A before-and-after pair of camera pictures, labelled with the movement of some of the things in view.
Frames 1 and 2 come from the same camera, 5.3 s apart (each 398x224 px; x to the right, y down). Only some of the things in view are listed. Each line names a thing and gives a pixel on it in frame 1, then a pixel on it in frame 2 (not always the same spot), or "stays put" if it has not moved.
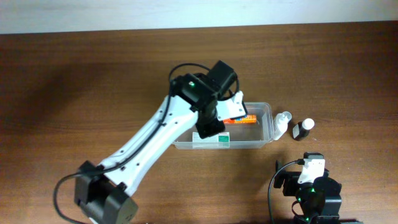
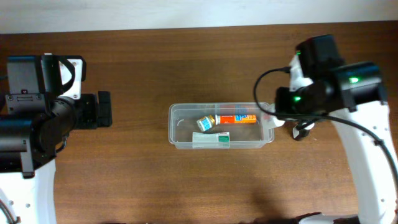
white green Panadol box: (221, 140) stays put
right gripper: (291, 181) -> (280, 101)
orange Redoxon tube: (248, 119) stays put
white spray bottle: (281, 124) -> (268, 122)
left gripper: (208, 130) -> (92, 103)
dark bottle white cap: (302, 129) stays put
